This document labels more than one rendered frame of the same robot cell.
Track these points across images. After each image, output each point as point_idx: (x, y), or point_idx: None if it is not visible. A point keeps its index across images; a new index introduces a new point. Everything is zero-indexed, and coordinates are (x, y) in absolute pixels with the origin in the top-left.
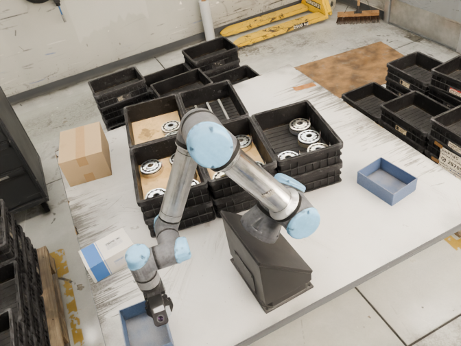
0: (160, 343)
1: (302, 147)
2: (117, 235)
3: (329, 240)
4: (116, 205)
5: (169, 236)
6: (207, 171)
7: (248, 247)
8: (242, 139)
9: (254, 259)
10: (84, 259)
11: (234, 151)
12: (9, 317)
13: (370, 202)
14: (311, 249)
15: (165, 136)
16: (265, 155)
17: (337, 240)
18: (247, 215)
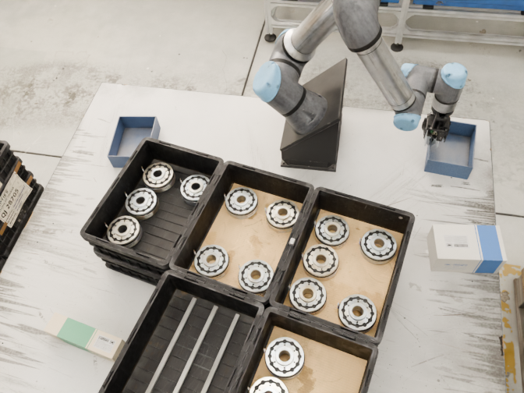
0: (440, 141)
1: (159, 203)
2: (447, 249)
3: (239, 134)
4: (426, 352)
5: (415, 79)
6: (303, 203)
7: (343, 72)
8: (206, 260)
9: (346, 64)
10: (500, 241)
11: None
12: None
13: (169, 142)
14: (261, 136)
15: (295, 371)
16: (214, 205)
17: (234, 129)
18: (317, 105)
